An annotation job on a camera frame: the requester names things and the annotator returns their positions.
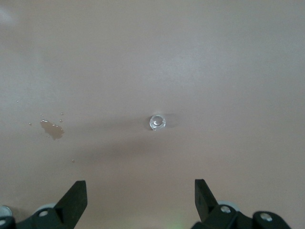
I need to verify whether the clear glass measuring cup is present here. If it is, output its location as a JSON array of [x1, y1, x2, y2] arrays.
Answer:
[[149, 114, 167, 132]]

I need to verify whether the brown liquid spill puddle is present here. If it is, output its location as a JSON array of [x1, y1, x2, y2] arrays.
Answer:
[[39, 118, 65, 141]]

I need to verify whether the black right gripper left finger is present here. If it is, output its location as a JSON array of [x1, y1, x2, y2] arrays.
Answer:
[[0, 180, 88, 229]]

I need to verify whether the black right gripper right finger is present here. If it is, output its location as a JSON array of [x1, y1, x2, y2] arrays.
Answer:
[[192, 179, 293, 229]]

